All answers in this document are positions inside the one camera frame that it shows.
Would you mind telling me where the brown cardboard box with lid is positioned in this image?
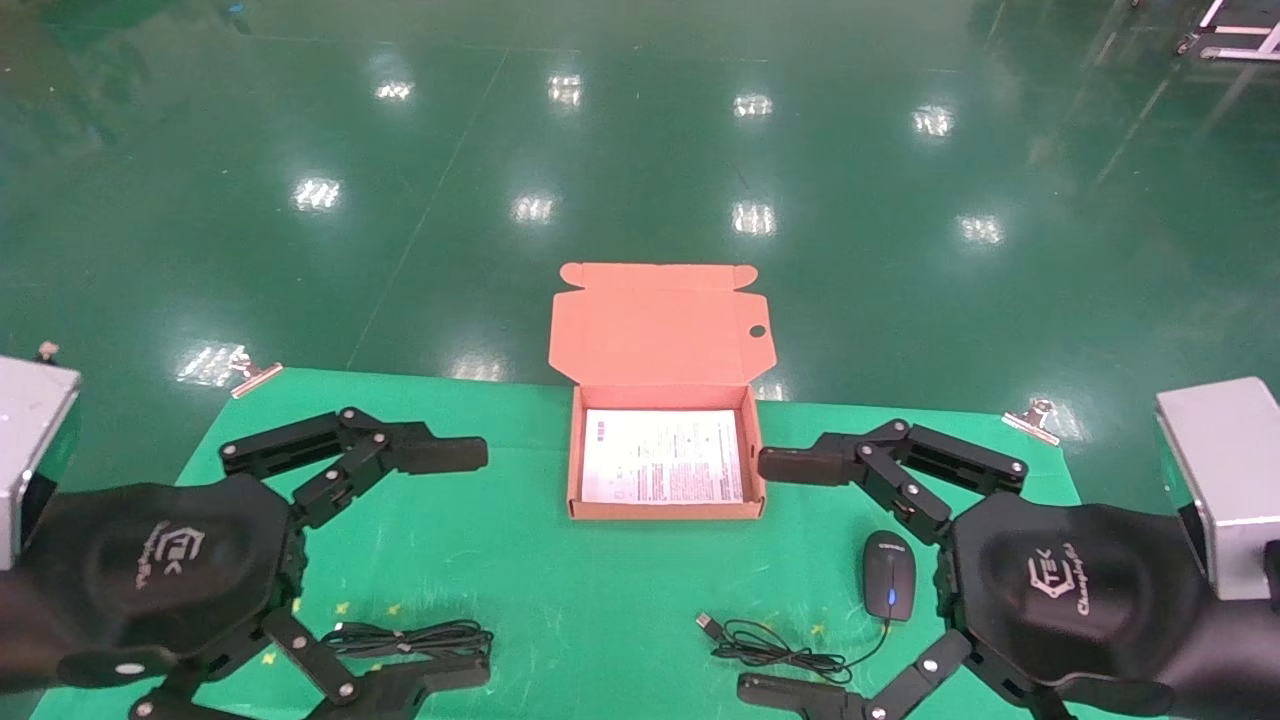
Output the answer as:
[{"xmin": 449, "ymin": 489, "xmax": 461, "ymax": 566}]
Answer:
[{"xmin": 548, "ymin": 262, "xmax": 779, "ymax": 522}]

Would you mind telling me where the black wired computer mouse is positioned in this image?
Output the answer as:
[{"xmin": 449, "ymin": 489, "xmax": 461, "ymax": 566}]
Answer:
[{"xmin": 695, "ymin": 530, "xmax": 919, "ymax": 687}]

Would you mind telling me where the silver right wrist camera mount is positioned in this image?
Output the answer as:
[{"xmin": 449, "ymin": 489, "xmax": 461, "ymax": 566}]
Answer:
[{"xmin": 1154, "ymin": 376, "xmax": 1280, "ymax": 602}]

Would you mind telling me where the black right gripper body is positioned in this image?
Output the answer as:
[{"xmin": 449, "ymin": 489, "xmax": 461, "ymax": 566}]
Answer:
[{"xmin": 938, "ymin": 490, "xmax": 1280, "ymax": 720}]

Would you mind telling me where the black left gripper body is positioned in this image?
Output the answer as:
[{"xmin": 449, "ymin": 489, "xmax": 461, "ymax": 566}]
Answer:
[{"xmin": 0, "ymin": 474, "xmax": 307, "ymax": 693}]

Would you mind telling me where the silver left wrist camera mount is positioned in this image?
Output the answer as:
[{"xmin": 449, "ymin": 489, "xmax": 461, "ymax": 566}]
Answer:
[{"xmin": 0, "ymin": 342, "xmax": 83, "ymax": 572}]

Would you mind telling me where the white wheeled rack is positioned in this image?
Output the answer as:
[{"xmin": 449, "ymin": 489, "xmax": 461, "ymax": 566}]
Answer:
[{"xmin": 1176, "ymin": 0, "xmax": 1280, "ymax": 63}]

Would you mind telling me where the green table cloth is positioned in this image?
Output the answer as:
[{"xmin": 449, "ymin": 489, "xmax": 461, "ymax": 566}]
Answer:
[{"xmin": 30, "ymin": 366, "xmax": 1087, "ymax": 720}]

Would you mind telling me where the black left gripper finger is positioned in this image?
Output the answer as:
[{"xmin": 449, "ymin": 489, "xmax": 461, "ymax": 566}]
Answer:
[
  {"xmin": 219, "ymin": 407, "xmax": 490, "ymax": 531},
  {"xmin": 130, "ymin": 610, "xmax": 493, "ymax": 720}
]

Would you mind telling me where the white printed instruction sheet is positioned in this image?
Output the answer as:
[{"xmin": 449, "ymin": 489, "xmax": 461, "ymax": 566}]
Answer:
[{"xmin": 580, "ymin": 408, "xmax": 747, "ymax": 506}]

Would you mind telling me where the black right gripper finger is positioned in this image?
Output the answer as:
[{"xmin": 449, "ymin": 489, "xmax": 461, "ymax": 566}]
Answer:
[
  {"xmin": 736, "ymin": 630, "xmax": 1013, "ymax": 720},
  {"xmin": 757, "ymin": 418, "xmax": 1029, "ymax": 547}
]

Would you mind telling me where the black data cable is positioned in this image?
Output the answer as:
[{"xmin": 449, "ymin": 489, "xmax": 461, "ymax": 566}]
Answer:
[{"xmin": 320, "ymin": 619, "xmax": 495, "ymax": 667}]

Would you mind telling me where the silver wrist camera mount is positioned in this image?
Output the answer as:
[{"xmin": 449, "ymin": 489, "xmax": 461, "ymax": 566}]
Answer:
[
  {"xmin": 0, "ymin": 342, "xmax": 83, "ymax": 572},
  {"xmin": 1154, "ymin": 376, "xmax": 1280, "ymax": 602}
]

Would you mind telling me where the metal cloth clip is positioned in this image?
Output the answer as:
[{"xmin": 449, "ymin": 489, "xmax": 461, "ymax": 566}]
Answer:
[
  {"xmin": 229, "ymin": 351, "xmax": 285, "ymax": 400},
  {"xmin": 1001, "ymin": 397, "xmax": 1062, "ymax": 447}
]

